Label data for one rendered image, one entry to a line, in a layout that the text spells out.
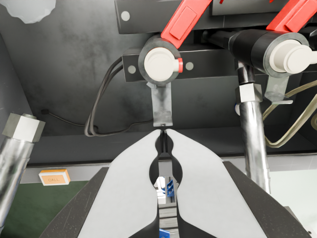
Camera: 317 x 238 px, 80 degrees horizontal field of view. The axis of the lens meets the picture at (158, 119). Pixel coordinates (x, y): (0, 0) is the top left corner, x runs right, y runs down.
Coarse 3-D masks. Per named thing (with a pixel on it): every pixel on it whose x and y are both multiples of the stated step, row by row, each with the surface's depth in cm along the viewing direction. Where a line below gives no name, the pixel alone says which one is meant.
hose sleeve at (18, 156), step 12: (12, 144) 12; (24, 144) 13; (0, 156) 12; (12, 156) 12; (24, 156) 13; (0, 168) 12; (12, 168) 12; (24, 168) 13; (0, 180) 12; (12, 180) 13; (0, 192) 12; (12, 192) 13; (0, 204) 12; (0, 216) 12; (0, 228) 12
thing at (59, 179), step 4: (40, 172) 37; (44, 172) 37; (44, 176) 37; (48, 176) 37; (52, 176) 37; (56, 176) 37; (60, 176) 37; (68, 176) 38; (44, 180) 37; (48, 180) 37; (52, 180) 37; (56, 180) 38; (60, 180) 38; (64, 180) 38; (68, 180) 38
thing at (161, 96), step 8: (152, 88) 13; (160, 88) 13; (168, 88) 13; (152, 96) 14; (160, 96) 14; (168, 96) 14; (152, 104) 14; (160, 104) 14; (168, 104) 14; (160, 112) 14; (168, 112) 14
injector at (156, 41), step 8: (152, 40) 13; (160, 40) 12; (168, 40) 14; (144, 48) 12; (152, 48) 12; (168, 48) 12; (144, 56) 12; (176, 56) 12; (144, 72) 12; (176, 72) 12; (152, 80) 13; (168, 80) 13
